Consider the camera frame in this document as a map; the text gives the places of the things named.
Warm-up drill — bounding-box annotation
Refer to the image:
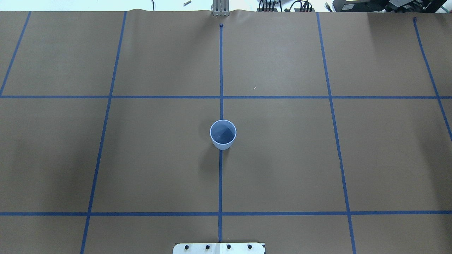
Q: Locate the white camera mast pedestal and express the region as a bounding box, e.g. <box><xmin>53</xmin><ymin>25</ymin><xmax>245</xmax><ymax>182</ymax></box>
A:
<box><xmin>172</xmin><ymin>242</ymin><xmax>266</xmax><ymax>254</ymax></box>

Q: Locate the aluminium frame post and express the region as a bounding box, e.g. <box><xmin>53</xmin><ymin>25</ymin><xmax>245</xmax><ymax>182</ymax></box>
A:
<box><xmin>211</xmin><ymin>0</ymin><xmax>230</xmax><ymax>17</ymax></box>

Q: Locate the black monitor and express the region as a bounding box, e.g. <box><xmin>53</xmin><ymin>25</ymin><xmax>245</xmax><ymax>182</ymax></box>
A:
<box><xmin>332</xmin><ymin>0</ymin><xmax>447</xmax><ymax>13</ymax></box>

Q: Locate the blue plastic cup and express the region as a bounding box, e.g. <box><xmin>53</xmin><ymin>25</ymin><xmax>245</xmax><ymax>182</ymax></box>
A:
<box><xmin>209</xmin><ymin>119</ymin><xmax>237</xmax><ymax>151</ymax></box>

